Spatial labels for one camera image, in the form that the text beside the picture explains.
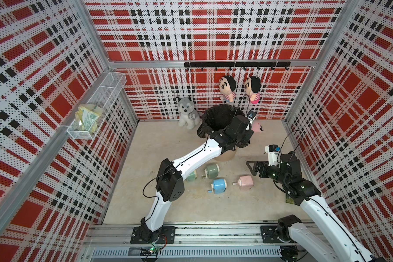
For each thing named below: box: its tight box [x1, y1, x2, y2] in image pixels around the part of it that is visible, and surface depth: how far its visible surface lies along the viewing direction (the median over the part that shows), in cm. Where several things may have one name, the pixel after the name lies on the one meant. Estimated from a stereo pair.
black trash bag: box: [197, 104, 247, 139], surface depth 92 cm
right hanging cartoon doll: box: [244, 75, 262, 105], surface depth 96 cm
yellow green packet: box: [74, 104, 104, 133], surface depth 65 cm
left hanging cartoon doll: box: [218, 75, 237, 104], surface depth 95 cm
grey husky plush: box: [176, 96, 201, 130], surface depth 110 cm
